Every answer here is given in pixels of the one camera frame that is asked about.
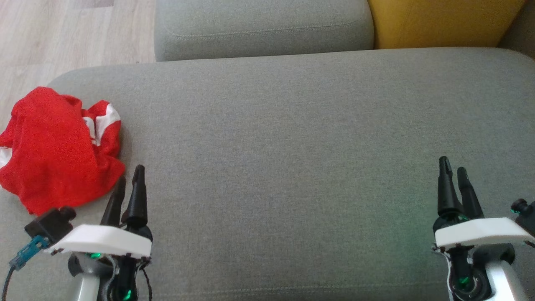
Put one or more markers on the large grey fabric ottoman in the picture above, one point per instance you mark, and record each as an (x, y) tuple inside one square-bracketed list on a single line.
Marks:
[(292, 167)]

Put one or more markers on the red jersey with white trim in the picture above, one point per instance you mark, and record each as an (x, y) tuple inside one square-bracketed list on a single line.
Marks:
[(46, 150)]

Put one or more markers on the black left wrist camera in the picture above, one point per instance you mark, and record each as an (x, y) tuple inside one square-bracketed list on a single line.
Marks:
[(48, 225)]

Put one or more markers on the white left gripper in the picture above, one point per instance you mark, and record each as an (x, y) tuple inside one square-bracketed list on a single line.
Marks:
[(104, 240)]

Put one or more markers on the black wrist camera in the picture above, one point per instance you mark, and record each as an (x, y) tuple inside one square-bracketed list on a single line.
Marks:
[(48, 225), (526, 217)]

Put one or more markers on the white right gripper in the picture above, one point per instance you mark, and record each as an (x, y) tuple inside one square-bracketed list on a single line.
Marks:
[(476, 232)]

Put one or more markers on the large yellow sofa backrest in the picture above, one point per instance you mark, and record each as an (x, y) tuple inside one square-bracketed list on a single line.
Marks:
[(439, 21)]

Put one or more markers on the wide grey sofa seat cushion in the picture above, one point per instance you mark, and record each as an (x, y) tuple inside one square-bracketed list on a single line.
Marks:
[(259, 25)]

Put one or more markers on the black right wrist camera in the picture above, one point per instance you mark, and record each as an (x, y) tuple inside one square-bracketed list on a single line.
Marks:
[(526, 217)]

